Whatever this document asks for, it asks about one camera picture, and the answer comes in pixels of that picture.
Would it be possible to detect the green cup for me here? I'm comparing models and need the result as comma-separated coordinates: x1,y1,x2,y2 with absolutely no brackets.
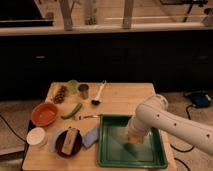
67,80,78,94

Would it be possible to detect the green pepper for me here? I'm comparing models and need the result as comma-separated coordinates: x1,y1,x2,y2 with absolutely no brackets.
61,103,82,119

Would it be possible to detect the wooden block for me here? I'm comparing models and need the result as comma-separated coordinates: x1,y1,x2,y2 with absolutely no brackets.
62,129,78,155

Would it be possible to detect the white round container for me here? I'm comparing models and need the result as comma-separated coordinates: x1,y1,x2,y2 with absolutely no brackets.
26,127,47,147

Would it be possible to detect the black floor cable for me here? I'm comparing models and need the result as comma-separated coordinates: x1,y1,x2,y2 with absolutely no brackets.
170,104,198,171

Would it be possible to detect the orange bowl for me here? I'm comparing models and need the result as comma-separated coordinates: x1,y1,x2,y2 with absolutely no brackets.
31,102,58,127

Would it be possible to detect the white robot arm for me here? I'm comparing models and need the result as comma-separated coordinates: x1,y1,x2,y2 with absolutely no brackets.
126,94,213,156

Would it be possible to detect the brown grape bunch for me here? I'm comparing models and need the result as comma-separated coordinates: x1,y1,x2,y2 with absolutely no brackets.
53,86,68,104

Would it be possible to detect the metal cup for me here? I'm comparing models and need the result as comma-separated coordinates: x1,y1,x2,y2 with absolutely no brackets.
78,84,89,99

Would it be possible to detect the metal fork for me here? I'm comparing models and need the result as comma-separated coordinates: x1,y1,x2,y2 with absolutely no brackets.
74,115,100,121

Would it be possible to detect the grey blue sponge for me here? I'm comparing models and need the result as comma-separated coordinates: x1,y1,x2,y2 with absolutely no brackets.
82,127,99,148

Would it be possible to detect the green plastic tray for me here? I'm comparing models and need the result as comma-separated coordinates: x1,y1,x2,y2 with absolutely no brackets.
98,115,168,169

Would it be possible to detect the dark brown plate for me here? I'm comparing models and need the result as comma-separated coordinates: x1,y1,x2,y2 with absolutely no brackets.
55,130,82,158

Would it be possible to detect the blue device on floor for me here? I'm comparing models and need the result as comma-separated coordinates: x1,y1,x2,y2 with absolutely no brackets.
184,91,211,108

